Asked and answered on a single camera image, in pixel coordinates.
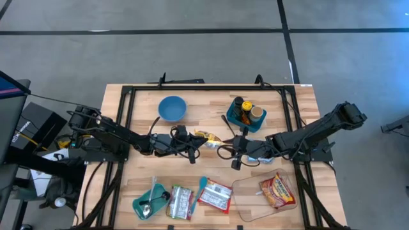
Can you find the silver metal spoon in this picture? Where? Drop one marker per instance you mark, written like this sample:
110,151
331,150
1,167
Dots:
147,209

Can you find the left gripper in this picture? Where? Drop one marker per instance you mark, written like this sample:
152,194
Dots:
166,142

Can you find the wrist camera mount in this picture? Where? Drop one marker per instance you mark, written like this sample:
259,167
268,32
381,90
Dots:
236,164
192,156

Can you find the yellow lid spice jar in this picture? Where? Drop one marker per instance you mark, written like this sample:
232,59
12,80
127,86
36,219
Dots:
245,119
246,105

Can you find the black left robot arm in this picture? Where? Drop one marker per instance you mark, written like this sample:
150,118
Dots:
112,132

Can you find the blue ramen packet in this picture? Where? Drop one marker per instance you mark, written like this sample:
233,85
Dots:
262,160

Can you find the tan lid glass jar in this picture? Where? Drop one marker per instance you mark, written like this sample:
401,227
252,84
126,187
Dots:
256,112

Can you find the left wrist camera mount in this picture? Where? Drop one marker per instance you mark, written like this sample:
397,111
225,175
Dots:
192,156

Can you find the black desk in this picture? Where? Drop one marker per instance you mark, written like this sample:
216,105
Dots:
8,191

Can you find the roast beef ramen packet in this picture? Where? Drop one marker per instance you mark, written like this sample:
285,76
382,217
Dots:
277,191

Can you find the clear plastic container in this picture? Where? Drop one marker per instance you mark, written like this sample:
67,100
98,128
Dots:
246,198

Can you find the black table edge bracket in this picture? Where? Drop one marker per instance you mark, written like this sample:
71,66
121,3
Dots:
240,227
171,227

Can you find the teal plastic spoon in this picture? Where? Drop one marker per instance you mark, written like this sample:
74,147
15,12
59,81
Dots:
203,182

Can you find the white paper sheet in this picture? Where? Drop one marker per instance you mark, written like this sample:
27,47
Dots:
41,187

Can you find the beef flavor ramen packet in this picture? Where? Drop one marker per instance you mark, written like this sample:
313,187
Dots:
215,195

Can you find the black aluminium rig frame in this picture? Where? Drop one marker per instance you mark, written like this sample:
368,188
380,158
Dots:
207,87

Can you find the black lid glass jar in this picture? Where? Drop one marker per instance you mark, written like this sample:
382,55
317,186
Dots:
238,101

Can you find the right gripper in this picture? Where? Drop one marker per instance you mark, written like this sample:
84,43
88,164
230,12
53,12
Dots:
252,147

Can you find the dark grey furniture leg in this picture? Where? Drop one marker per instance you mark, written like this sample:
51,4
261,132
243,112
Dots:
396,125

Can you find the white round cup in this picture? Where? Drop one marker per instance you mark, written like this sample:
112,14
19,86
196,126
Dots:
60,202

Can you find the dark blue rectangular bin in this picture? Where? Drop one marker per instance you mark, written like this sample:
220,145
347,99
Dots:
230,116

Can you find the black box white lettering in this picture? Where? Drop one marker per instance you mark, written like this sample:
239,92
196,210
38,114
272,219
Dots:
38,118

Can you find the blue round bowl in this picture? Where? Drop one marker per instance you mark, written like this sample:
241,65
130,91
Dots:
172,108

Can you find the monitor with blue screen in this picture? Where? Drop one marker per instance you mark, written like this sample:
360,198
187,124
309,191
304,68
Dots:
12,121

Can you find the teal rectangular bin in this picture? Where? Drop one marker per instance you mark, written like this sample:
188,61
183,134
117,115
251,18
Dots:
158,188

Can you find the lime chili shrimp ramen packet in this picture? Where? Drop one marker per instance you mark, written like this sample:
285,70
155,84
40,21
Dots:
180,202

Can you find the black lid small jar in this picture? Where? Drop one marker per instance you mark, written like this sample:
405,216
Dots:
236,112

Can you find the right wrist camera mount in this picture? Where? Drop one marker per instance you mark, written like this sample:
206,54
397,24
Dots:
236,164

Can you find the yellow ramen packet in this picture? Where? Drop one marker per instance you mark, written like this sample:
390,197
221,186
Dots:
207,139

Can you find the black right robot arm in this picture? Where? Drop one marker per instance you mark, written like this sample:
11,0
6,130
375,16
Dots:
319,127

